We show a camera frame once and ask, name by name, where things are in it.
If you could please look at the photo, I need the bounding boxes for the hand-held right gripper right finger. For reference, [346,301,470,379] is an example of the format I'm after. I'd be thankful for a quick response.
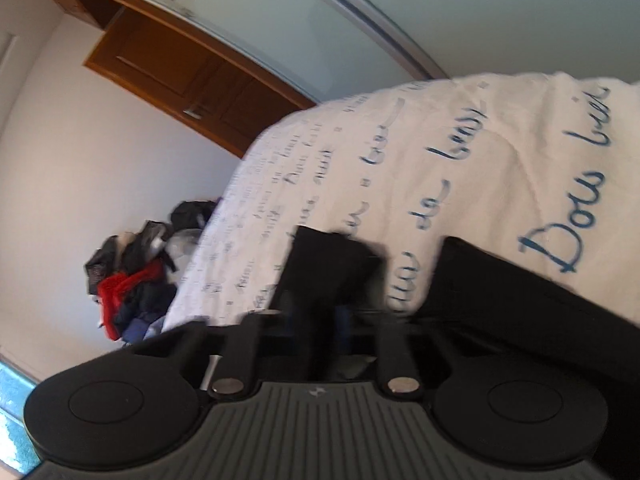
[351,310,473,400]

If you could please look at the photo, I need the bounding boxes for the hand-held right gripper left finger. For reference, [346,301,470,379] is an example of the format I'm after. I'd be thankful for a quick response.
[122,310,286,402]

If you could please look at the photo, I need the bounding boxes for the black pants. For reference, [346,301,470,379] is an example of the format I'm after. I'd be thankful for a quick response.
[270,225,640,396]

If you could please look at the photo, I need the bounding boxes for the pile of clothes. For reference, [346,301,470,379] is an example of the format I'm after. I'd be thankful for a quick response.
[84,219,203,343]

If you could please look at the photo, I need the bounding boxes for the black backpack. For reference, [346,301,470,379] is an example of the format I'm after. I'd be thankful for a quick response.
[170,200,221,231]

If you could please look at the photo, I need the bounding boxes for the white script-printed blanket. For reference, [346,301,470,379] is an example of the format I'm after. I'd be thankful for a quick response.
[162,74,640,341]

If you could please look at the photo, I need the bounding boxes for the brown wooden door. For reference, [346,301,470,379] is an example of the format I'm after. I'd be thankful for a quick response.
[82,5,321,158]

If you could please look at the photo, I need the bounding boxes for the flower-patterned glass wardrobe door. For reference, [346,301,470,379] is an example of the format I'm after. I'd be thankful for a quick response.
[57,0,451,107]

